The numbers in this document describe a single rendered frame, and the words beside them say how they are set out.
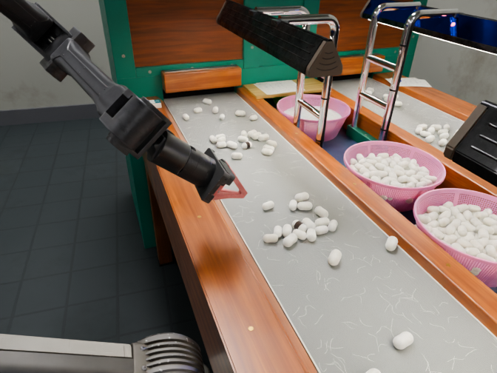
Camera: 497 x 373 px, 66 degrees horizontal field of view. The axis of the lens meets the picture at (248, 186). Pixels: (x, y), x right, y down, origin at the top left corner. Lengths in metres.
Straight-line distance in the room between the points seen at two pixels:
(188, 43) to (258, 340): 1.16
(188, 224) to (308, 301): 0.29
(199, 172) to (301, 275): 0.28
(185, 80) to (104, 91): 0.82
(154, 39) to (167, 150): 0.92
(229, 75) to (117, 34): 0.42
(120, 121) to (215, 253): 0.31
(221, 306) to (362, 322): 0.23
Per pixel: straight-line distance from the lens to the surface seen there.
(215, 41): 1.55
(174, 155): 0.62
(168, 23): 1.50
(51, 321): 1.76
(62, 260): 2.00
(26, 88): 3.49
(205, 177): 0.66
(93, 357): 0.56
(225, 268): 0.71
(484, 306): 0.77
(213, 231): 0.79
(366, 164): 1.13
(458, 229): 0.97
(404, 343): 0.67
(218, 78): 1.51
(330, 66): 0.82
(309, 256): 0.78
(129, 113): 0.60
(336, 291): 0.73
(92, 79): 0.73
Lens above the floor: 1.27
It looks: 33 degrees down
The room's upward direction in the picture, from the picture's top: 2 degrees clockwise
